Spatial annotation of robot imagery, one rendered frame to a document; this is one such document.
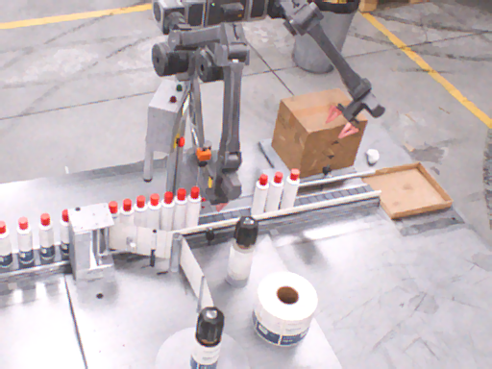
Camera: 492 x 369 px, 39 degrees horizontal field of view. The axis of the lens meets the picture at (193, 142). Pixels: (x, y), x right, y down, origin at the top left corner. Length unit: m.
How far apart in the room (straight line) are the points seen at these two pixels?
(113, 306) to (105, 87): 2.65
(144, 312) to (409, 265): 1.08
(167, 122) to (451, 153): 2.93
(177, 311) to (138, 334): 0.16
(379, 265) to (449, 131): 2.42
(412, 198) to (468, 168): 1.72
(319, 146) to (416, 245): 0.56
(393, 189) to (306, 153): 0.45
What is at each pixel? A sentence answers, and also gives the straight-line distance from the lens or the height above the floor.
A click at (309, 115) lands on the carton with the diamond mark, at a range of 2.96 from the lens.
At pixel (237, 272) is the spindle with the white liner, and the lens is 2.49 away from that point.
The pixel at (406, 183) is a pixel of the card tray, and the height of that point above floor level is 0.83.
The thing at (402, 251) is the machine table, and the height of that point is 0.83.
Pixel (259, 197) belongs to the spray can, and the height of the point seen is 1.00.
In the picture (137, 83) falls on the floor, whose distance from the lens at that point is 4.94.
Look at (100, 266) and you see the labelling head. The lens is 2.49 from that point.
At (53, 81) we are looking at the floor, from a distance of 4.95.
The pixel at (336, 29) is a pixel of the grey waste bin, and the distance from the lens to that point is 5.11.
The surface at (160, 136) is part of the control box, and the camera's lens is 2.36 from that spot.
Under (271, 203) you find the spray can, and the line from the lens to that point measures 2.76.
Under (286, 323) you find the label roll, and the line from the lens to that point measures 2.33.
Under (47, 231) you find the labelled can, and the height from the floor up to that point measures 1.03.
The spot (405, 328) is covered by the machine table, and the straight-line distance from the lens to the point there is 2.68.
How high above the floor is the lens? 2.86
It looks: 40 degrees down
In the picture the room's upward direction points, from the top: 7 degrees clockwise
